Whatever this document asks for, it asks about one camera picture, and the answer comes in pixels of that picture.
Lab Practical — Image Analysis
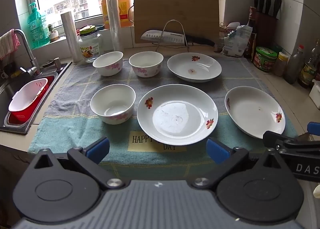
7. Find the dark wooden knife block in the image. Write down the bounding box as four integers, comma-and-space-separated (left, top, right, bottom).
254, 10, 279, 47

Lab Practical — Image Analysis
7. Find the bamboo cutting board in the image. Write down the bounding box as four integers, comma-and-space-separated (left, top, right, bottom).
133, 0, 220, 44

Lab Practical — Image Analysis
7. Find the clear pepper bottle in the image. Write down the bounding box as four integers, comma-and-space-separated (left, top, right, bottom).
284, 44, 305, 84

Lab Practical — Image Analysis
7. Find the metal faucet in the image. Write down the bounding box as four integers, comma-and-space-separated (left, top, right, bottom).
14, 29, 42, 77

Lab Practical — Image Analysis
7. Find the sleeve of clear plastic cups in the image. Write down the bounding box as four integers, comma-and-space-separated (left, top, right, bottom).
104, 0, 124, 53

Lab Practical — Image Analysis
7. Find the kitchen knife with black handle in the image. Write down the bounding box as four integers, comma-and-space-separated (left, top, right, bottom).
140, 29, 215, 47

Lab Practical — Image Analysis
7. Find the yellow label oil bottle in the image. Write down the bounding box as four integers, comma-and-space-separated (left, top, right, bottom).
297, 46, 320, 88

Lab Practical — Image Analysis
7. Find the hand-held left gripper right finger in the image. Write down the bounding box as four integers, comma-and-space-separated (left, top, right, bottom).
191, 138, 292, 191

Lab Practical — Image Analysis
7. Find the white salt bag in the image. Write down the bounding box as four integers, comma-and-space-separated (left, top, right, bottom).
221, 25, 253, 57

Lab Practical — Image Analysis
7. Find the clear plastic bag roll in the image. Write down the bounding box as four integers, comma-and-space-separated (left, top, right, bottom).
61, 11, 80, 63

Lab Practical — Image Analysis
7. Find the sauce jar with green lid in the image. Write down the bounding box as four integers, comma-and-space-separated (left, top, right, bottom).
253, 46, 278, 72

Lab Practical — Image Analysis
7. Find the grey and teal checked towel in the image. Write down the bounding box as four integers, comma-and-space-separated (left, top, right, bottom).
27, 55, 299, 182

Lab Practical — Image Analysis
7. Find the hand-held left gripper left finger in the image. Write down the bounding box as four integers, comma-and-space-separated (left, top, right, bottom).
29, 137, 125, 191

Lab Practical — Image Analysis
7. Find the spice bottle with yellow cap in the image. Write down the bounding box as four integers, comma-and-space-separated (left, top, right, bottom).
273, 52, 289, 77

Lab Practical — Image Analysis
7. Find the green dish soap bottle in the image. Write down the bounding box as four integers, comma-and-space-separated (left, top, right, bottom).
27, 2, 50, 49

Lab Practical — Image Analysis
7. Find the white bowl with pink flowers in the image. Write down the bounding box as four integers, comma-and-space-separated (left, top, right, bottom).
129, 51, 164, 78
90, 84, 136, 125
92, 51, 124, 77

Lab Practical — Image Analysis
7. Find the dark soy sauce bottle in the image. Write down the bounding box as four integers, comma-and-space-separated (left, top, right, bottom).
246, 6, 258, 58

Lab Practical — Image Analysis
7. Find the red basin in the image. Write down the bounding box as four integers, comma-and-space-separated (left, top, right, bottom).
7, 75, 56, 123

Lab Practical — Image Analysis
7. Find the small potted plant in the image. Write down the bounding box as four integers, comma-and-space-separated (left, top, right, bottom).
47, 24, 60, 42

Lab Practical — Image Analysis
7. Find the white plastic box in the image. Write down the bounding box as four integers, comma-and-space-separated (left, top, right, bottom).
309, 84, 320, 108

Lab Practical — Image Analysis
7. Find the orange cooking oil bottle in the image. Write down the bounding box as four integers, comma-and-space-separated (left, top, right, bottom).
101, 0, 133, 29

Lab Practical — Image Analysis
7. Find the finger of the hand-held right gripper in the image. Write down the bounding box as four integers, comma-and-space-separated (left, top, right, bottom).
307, 122, 320, 137
262, 131, 320, 154

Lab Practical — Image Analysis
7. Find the metal wire rack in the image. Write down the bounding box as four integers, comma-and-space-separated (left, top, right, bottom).
155, 19, 190, 53

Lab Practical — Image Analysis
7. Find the steel sink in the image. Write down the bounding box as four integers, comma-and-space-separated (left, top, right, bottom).
0, 61, 73, 134

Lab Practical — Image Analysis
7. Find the white plate with fruit print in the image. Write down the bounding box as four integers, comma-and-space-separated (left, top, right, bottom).
137, 84, 218, 146
224, 86, 286, 139
167, 53, 222, 83

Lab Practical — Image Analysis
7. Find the pink cloth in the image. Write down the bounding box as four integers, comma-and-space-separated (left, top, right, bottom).
0, 29, 21, 55

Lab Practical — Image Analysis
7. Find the glass jar with green lid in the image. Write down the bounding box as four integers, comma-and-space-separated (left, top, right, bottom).
78, 26, 104, 63

